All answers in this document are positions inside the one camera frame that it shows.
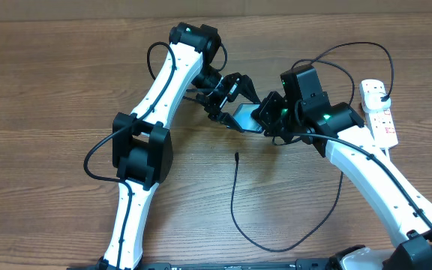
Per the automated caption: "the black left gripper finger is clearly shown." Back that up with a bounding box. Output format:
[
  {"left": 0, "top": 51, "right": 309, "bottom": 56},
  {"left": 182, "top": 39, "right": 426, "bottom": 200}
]
[
  {"left": 208, "top": 112, "right": 244, "bottom": 132},
  {"left": 238, "top": 75, "right": 261, "bottom": 104}
]

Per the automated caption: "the blue smartphone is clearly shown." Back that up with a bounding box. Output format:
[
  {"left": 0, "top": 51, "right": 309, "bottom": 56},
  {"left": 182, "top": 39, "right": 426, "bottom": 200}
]
[{"left": 232, "top": 103, "right": 263, "bottom": 134}]

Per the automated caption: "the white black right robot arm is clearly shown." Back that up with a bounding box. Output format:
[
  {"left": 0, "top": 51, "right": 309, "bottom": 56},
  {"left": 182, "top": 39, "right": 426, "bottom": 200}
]
[{"left": 251, "top": 64, "right": 432, "bottom": 269}]

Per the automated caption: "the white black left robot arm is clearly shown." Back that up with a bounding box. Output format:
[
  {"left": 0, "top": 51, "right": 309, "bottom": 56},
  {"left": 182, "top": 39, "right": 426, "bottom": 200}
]
[{"left": 97, "top": 22, "right": 263, "bottom": 269}]

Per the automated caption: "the white charger plug adapter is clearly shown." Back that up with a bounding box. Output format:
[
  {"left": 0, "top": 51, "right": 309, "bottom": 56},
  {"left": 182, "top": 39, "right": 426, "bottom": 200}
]
[{"left": 361, "top": 92, "right": 392, "bottom": 113}]

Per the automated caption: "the white power strip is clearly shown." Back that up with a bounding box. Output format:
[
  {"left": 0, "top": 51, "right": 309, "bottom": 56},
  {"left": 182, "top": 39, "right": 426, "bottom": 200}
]
[{"left": 359, "top": 79, "right": 398, "bottom": 150}]

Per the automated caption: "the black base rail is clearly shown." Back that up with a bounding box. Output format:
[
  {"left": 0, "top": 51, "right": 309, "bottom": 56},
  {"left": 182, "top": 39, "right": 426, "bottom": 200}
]
[{"left": 67, "top": 258, "right": 337, "bottom": 270}]

